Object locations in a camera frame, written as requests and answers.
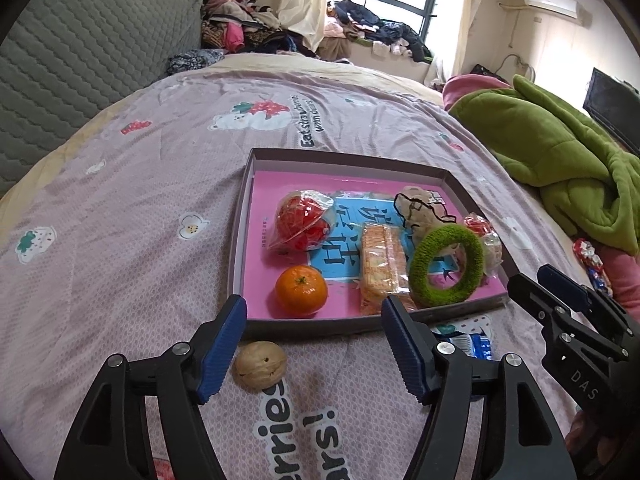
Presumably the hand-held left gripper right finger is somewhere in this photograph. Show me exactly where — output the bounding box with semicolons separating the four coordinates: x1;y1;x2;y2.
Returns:
381;295;571;480

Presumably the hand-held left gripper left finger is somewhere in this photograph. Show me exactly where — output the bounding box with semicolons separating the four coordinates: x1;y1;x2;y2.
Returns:
52;294;248;480

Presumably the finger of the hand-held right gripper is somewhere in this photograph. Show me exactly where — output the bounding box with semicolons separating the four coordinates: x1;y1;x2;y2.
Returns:
537;265;640;346
506;272;576;341

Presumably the walnut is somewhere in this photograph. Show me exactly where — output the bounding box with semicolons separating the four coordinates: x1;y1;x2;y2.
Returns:
235;341;288;389

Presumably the small red snack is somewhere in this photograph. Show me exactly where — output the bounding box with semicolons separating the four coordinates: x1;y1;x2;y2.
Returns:
462;214;503;281

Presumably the blue snack packet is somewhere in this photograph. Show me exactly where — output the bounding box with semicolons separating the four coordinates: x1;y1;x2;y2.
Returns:
432;314;494;361

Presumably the green fuzzy ring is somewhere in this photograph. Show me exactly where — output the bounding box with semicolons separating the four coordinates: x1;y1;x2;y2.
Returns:
408;225;485;310

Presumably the pink shallow cardboard tray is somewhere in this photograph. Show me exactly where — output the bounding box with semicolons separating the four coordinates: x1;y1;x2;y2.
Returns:
227;147;521;341

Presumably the clear cracker packet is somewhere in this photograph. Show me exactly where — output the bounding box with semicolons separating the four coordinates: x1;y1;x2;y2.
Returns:
359;223;419;317

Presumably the mandarin orange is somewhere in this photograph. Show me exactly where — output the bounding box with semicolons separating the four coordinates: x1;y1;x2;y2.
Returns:
274;265;329;317

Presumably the person's right hand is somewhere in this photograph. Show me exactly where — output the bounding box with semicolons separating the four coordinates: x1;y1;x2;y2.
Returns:
565;407;619;467

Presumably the blue candy packet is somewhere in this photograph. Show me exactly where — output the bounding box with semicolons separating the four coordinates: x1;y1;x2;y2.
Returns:
587;267;614;297

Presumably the red and silver candy packet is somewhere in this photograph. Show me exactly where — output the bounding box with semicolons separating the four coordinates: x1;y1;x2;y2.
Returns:
572;239;607;272

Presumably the beige plush in plastic bag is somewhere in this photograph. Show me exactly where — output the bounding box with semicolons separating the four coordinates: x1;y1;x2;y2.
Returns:
393;186;458;248

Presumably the green quilted blanket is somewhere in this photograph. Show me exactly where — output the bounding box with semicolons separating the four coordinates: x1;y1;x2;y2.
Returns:
447;75;640;256

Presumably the red ball in plastic wrap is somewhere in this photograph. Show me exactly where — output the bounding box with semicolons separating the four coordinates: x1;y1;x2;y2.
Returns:
266;189;335;256

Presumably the pink printed bedsheet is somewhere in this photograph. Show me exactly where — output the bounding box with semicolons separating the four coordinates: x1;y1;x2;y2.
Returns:
0;67;601;480

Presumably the pink and blue book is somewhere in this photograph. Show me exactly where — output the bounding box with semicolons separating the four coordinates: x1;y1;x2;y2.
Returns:
240;170;508;320

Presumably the black television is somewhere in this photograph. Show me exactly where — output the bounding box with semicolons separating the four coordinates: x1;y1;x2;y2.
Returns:
582;66;640;156

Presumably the pink pillow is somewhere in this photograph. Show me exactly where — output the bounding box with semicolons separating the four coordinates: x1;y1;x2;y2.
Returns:
442;74;516;111

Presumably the white air conditioner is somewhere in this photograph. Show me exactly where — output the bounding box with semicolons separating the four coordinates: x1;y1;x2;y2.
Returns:
522;0;586;26

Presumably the dark floral cloth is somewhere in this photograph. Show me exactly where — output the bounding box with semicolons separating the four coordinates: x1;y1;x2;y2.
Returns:
166;49;226;76

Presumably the pile of dark clothes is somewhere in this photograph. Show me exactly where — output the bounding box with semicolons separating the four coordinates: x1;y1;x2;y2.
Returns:
325;0;434;64

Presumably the grey quilted headboard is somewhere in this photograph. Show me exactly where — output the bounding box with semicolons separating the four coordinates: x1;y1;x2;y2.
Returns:
0;0;206;196

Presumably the pile of colourful clothes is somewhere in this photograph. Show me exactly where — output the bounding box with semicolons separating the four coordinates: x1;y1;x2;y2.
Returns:
200;0;321;58

